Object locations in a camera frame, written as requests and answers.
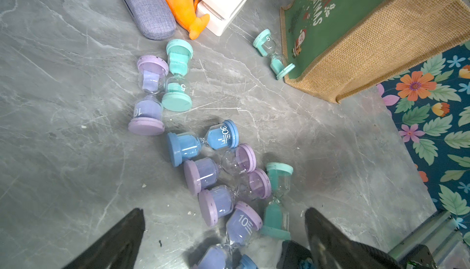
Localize blue hourglass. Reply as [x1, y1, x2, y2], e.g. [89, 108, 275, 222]
[166, 120, 239, 167]
[236, 254, 258, 269]

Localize teal hourglass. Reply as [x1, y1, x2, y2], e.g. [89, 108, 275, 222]
[253, 29, 295, 80]
[162, 39, 193, 112]
[260, 162, 294, 241]

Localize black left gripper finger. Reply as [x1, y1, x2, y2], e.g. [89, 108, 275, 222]
[65, 208, 145, 269]

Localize purple hourglass third row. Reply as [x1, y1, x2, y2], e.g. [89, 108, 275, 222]
[198, 168, 272, 227]

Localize purple hourglass second row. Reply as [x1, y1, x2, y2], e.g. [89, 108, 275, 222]
[183, 144, 257, 196]

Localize purple hourglass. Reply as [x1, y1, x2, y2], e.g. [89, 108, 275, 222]
[128, 55, 169, 136]
[192, 201, 263, 269]

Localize purple hourglass centre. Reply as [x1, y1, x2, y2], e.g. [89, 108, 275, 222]
[192, 201, 263, 269]

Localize purple hourglass upper left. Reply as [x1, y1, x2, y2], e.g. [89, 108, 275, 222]
[128, 55, 169, 136]

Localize jute canvas tote bag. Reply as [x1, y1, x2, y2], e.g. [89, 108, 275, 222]
[280, 0, 470, 103]

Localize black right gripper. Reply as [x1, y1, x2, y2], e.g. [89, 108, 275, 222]
[276, 208, 400, 269]

